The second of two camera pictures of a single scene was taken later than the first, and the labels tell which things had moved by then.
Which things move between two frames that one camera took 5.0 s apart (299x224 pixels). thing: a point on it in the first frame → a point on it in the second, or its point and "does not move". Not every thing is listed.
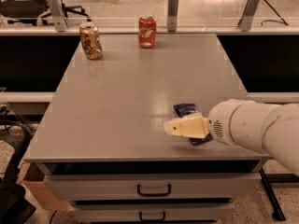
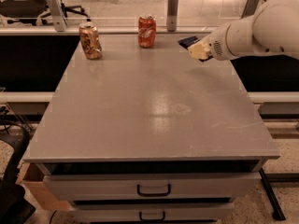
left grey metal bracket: [57, 9] does not move
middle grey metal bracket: [172, 13] does not move
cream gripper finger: [194, 125] → [199, 50]
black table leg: [277, 214] does not move
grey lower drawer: [154, 213] does not move
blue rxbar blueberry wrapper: [185, 109] → [197, 49]
